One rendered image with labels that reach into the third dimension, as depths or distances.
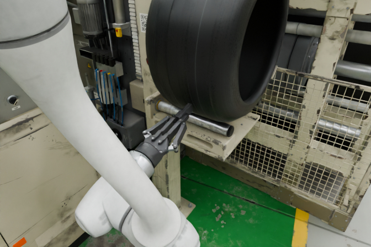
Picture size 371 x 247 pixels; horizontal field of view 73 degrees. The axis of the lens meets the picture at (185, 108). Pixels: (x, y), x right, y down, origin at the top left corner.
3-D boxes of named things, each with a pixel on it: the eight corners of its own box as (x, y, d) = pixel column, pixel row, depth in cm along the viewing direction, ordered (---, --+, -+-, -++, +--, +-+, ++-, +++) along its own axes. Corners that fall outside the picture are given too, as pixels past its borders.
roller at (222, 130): (159, 97, 107) (163, 102, 111) (153, 106, 106) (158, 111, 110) (233, 124, 90) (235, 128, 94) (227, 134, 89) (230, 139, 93)
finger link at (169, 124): (157, 149, 73) (153, 147, 74) (178, 123, 80) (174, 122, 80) (153, 140, 71) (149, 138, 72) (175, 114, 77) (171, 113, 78)
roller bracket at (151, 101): (146, 118, 108) (144, 98, 103) (196, 85, 136) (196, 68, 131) (152, 120, 107) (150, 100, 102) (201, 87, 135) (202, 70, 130)
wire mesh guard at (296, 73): (201, 150, 174) (205, 52, 138) (202, 149, 175) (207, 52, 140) (348, 215, 129) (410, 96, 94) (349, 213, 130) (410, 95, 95)
